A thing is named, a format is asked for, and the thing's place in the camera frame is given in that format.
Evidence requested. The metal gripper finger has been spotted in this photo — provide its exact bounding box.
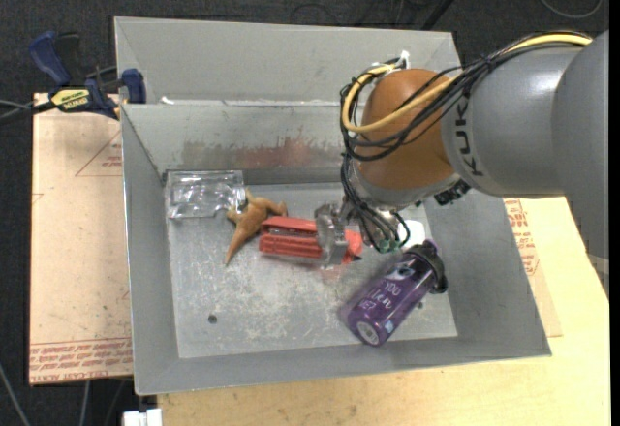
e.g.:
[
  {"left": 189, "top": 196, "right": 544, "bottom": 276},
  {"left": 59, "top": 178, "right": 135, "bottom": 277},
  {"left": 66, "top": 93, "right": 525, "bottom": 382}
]
[
  {"left": 314, "top": 202, "right": 343, "bottom": 247},
  {"left": 323, "top": 228, "right": 352, "bottom": 269}
]

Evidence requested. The red block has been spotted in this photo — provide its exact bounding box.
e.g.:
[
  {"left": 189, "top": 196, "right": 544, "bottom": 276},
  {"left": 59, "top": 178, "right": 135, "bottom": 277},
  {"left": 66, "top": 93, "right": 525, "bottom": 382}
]
[{"left": 258, "top": 215, "right": 364, "bottom": 266}]

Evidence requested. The purple bottle with black cap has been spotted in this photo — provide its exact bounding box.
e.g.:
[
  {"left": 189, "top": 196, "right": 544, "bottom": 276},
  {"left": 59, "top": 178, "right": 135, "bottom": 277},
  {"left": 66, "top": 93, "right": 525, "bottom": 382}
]
[{"left": 338, "top": 238, "right": 450, "bottom": 349}]

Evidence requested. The orange-brown toy dinosaur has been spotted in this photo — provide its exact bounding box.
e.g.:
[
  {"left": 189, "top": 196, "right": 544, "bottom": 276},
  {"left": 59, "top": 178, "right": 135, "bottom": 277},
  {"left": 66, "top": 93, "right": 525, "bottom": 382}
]
[{"left": 223, "top": 187, "right": 290, "bottom": 266}]

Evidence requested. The grey metal bin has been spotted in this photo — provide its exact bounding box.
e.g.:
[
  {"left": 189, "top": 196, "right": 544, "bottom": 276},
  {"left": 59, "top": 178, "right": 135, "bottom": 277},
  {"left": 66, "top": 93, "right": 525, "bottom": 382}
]
[{"left": 113, "top": 15, "right": 553, "bottom": 397}]

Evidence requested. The clear glass dish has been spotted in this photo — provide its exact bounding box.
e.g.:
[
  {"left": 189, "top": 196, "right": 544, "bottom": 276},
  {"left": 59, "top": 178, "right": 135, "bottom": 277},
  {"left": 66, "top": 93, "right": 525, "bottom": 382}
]
[{"left": 166, "top": 168, "right": 248, "bottom": 221}]

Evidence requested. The brown cardboard board red print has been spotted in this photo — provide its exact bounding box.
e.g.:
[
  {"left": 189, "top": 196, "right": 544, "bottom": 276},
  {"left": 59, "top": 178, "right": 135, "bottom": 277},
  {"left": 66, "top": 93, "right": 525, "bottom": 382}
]
[{"left": 28, "top": 92, "right": 566, "bottom": 387}]

